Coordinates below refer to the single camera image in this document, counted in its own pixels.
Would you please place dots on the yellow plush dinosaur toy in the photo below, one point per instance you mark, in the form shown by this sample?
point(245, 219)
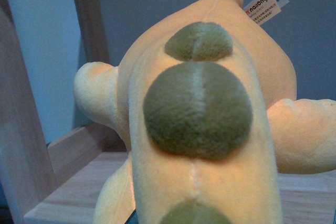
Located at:
point(205, 102)

